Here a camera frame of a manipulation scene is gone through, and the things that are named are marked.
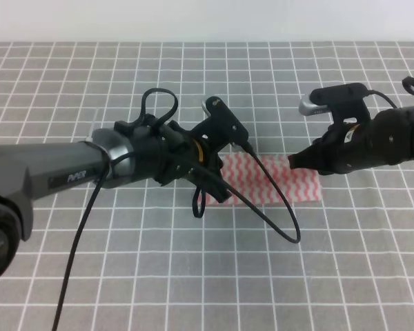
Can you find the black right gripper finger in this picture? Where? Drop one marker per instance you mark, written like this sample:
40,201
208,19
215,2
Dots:
307,159

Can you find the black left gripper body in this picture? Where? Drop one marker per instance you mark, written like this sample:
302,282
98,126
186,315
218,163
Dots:
191,154

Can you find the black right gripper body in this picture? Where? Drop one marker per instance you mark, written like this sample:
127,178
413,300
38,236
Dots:
342,150

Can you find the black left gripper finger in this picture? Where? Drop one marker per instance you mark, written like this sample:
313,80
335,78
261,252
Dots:
213,185

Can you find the pink white wavy striped towel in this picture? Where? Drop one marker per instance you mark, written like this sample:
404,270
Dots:
243,173

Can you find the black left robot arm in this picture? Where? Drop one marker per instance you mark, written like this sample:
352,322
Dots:
118,156

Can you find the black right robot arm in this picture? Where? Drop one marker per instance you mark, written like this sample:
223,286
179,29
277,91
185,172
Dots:
386,140

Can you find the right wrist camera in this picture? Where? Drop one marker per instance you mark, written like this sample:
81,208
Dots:
320,100

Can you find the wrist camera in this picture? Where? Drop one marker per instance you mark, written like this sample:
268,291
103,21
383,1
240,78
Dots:
224,119
320,100

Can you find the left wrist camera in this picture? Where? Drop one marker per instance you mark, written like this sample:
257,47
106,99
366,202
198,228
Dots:
224,119

